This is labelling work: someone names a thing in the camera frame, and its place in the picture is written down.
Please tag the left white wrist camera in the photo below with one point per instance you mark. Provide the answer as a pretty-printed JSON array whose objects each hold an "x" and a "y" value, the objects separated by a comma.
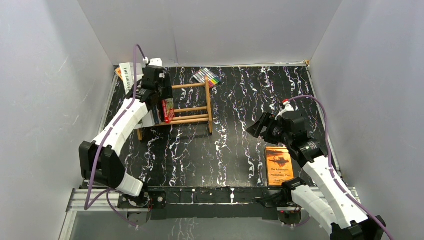
[{"x": 153, "y": 62}]

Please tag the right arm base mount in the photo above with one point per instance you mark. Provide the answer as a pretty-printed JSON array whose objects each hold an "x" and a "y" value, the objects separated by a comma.
[{"x": 288, "y": 212}]

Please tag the pack of coloured markers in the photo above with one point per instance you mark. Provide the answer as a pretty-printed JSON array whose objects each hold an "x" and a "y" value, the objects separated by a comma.
[{"x": 205, "y": 74}]

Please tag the red book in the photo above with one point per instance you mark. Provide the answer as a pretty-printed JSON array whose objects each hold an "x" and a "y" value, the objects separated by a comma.
[{"x": 167, "y": 110}]

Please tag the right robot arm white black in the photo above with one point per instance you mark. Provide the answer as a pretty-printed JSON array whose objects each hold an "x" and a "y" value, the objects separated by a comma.
[{"x": 338, "y": 212}]

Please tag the floral patterned book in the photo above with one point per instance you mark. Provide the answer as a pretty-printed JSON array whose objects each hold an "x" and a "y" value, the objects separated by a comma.
[{"x": 156, "y": 115}]

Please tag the small orange card box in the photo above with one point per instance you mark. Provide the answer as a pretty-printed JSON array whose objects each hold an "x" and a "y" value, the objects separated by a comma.
[{"x": 119, "y": 73}]

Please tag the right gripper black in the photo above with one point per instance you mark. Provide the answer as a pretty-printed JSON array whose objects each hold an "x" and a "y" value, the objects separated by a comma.
[{"x": 268, "y": 118}]

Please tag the wooden book rack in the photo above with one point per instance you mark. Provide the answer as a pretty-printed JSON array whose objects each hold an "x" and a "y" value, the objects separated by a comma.
[{"x": 188, "y": 115}]

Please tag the white palm leaf book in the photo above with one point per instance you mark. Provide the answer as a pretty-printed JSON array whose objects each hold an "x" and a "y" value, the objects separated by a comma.
[{"x": 127, "y": 70}]

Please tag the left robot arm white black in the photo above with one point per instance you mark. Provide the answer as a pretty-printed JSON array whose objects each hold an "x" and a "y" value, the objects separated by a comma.
[{"x": 100, "y": 158}]

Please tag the aluminium frame rail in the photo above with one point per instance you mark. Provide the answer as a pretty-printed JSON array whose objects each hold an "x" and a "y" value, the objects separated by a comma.
[{"x": 94, "y": 215}]

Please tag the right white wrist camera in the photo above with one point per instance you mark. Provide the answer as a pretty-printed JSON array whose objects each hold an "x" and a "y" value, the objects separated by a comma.
[{"x": 286, "y": 107}]

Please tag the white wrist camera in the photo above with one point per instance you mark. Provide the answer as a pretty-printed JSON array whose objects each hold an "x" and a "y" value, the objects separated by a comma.
[
  {"x": 286, "y": 107},
  {"x": 153, "y": 62}
]

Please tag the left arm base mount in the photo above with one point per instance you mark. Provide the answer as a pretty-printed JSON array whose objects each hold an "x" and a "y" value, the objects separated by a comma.
[{"x": 138, "y": 209}]

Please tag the orange Huckleberry Finn book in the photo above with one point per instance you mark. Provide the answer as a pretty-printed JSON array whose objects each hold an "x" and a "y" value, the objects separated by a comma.
[{"x": 279, "y": 166}]

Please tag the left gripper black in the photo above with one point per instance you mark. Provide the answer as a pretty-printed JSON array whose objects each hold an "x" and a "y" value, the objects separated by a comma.
[{"x": 162, "y": 91}]

